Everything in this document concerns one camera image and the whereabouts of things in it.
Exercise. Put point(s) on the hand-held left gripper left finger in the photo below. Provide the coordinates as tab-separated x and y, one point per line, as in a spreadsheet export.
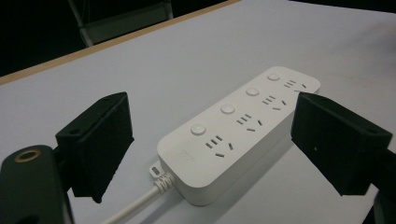
96	146

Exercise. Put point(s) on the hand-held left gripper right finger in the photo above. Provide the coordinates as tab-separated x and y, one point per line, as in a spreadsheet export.
336	140

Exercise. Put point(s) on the white power strip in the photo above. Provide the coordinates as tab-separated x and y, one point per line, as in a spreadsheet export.
230	137

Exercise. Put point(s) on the grey metal stand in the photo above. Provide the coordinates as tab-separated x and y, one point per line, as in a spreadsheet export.
124	20

